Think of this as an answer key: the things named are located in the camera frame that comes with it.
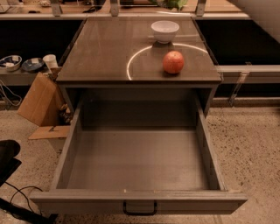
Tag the green rice chip bag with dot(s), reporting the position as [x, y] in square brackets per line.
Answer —
[170, 4]

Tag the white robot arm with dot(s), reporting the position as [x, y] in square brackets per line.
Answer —
[265, 13]

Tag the open grey top drawer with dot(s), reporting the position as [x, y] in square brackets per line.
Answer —
[140, 151]

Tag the grey cabinet with top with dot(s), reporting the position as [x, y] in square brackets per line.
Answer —
[123, 50]

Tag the red apple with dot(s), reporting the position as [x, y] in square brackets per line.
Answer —
[173, 62]

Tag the white ceramic bowl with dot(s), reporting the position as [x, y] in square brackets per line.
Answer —
[164, 31]

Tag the grey low shelf right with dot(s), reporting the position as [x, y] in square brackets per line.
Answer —
[250, 74]

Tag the grey low shelf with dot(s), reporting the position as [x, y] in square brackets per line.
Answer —
[250, 74]
[22, 78]

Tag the brown cardboard box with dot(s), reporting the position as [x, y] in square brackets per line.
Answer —
[42, 103]

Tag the flat cardboard piece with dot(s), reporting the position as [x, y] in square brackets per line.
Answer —
[50, 132]

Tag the white paper cup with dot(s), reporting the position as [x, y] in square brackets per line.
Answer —
[50, 61]

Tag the dark blue bowl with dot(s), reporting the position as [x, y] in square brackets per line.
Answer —
[33, 65]

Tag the grey low shelf left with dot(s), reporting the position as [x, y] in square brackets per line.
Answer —
[22, 78]

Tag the blue patterned bowl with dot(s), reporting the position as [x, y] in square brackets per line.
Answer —
[10, 63]

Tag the black drawer handle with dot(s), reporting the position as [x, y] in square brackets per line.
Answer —
[140, 208]

